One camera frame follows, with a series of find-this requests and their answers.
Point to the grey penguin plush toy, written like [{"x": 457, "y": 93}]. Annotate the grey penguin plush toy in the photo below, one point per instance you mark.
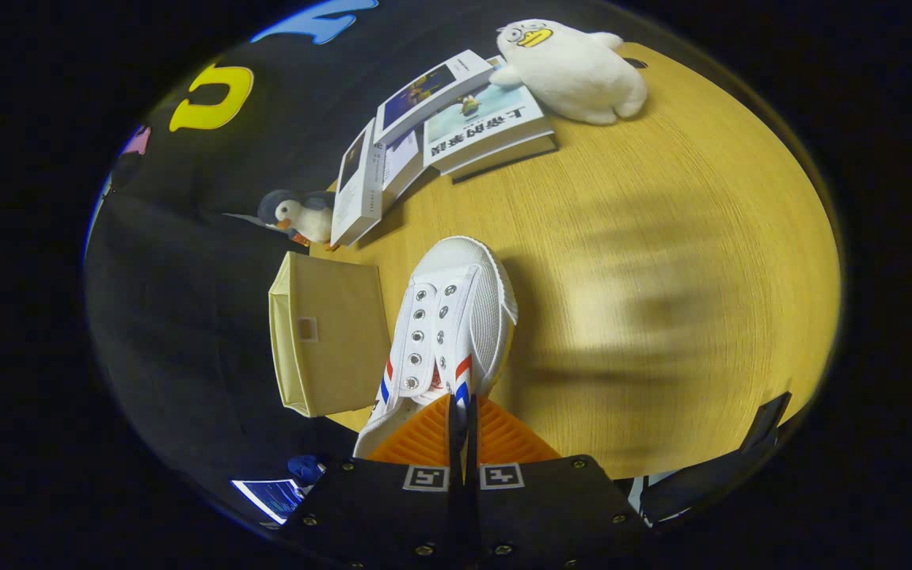
[{"x": 305, "y": 218}]

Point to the white duck plush toy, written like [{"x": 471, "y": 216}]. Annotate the white duck plush toy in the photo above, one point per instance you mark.
[{"x": 575, "y": 75}]

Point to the plain white book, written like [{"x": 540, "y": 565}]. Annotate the plain white book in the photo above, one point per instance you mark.
[{"x": 399, "y": 166}]

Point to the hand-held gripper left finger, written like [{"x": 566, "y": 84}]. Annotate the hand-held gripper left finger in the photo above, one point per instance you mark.
[{"x": 385, "y": 507}]

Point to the book with dark blue picture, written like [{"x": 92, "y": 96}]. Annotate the book with dark blue picture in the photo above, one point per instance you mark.
[{"x": 432, "y": 91}]

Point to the laptop screen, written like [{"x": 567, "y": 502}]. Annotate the laptop screen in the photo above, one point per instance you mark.
[{"x": 274, "y": 497}]

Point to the blue cloth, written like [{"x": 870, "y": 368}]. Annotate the blue cloth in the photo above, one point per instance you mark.
[{"x": 305, "y": 467}]

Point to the beige fabric storage box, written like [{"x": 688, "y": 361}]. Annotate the beige fabric storage box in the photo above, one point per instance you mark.
[{"x": 337, "y": 332}]

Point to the white canvas shoe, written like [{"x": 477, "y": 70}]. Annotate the white canvas shoe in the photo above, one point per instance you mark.
[{"x": 464, "y": 277}]

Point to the white book with portrait cover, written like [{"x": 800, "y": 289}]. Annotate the white book with portrait cover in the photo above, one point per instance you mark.
[{"x": 353, "y": 198}]

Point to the book with pale blue cover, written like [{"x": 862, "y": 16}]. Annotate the book with pale blue cover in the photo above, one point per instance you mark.
[{"x": 480, "y": 127}]

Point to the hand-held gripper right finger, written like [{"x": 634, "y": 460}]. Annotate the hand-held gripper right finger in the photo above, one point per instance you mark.
[{"x": 543, "y": 507}]

